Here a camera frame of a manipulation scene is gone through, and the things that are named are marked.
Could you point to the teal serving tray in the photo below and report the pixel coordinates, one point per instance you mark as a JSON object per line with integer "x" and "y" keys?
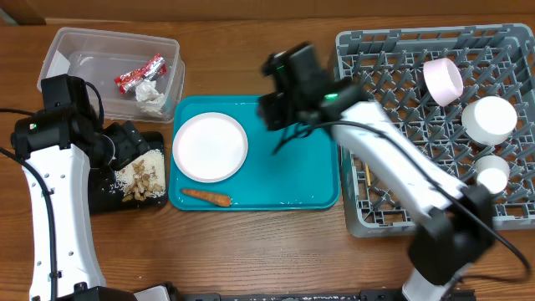
{"x": 302, "y": 175}

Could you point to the foil ball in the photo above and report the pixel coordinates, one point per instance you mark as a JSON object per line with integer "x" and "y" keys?
{"x": 150, "y": 98}

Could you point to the orange carrot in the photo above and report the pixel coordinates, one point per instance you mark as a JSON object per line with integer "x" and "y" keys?
{"x": 217, "y": 199}

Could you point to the white cup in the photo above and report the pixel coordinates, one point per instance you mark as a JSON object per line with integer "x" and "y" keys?
{"x": 492, "y": 172}

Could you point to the clear plastic bin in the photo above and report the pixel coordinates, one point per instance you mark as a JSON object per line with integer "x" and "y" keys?
{"x": 99, "y": 56}

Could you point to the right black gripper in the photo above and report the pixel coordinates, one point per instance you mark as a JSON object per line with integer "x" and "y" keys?
{"x": 267, "y": 109}

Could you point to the food scraps peanuts rice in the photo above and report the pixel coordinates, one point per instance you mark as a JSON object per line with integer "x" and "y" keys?
{"x": 144, "y": 177}

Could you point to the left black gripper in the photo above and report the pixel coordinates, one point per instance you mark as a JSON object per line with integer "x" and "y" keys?
{"x": 130, "y": 143}

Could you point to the grey dishwasher rack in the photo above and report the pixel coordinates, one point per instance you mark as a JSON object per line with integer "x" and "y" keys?
{"x": 493, "y": 60}

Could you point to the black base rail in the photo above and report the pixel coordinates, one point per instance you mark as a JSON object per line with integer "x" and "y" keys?
{"x": 167, "y": 291}

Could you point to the white round plate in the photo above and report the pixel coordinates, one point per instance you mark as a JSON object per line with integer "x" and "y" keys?
{"x": 210, "y": 147}

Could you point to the small white bowl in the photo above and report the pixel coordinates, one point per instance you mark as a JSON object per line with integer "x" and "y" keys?
{"x": 489, "y": 120}

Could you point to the red foil snack wrapper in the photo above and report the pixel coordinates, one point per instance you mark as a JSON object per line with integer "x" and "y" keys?
{"x": 154, "y": 68}

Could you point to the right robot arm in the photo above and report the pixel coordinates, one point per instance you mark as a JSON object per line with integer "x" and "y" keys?
{"x": 454, "y": 220}

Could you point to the black tray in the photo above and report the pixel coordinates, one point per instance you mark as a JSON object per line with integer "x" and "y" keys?
{"x": 105, "y": 195}

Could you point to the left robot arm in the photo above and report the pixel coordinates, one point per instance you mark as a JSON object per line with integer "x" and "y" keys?
{"x": 57, "y": 147}

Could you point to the wooden chopstick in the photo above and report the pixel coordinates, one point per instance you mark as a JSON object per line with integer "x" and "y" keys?
{"x": 367, "y": 175}

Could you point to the large white bowl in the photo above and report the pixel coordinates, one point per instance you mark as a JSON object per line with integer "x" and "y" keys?
{"x": 443, "y": 81}

